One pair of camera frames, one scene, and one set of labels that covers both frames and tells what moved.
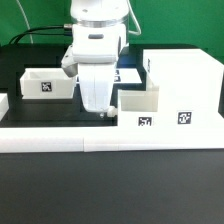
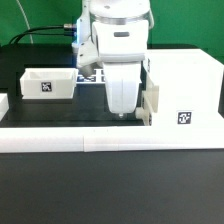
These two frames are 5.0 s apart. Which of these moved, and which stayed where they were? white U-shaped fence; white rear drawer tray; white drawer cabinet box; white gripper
Moved: white gripper
Stayed: white rear drawer tray; white U-shaped fence; white drawer cabinet box
